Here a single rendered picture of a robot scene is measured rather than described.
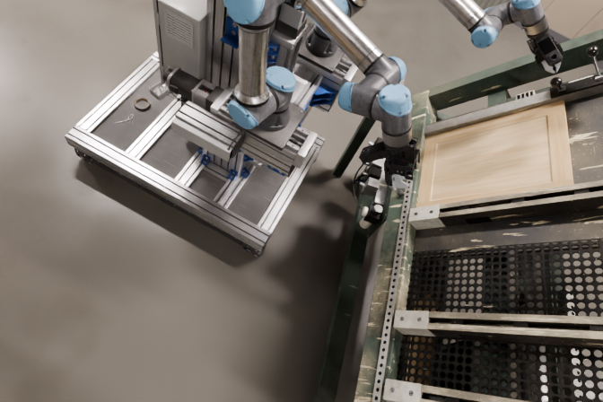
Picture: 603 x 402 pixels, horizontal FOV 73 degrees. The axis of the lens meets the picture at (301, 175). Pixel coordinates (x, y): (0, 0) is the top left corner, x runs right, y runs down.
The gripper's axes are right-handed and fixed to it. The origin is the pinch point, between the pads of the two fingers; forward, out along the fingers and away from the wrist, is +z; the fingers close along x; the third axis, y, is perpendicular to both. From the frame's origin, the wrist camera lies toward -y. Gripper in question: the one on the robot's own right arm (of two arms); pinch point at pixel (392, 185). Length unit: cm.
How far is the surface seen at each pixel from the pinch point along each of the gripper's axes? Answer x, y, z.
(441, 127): 69, -1, 38
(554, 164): 43, 44, 24
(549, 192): 27, 43, 21
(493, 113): 71, 20, 28
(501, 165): 45, 27, 32
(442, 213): 20.7, 11.3, 36.9
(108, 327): -64, -129, 81
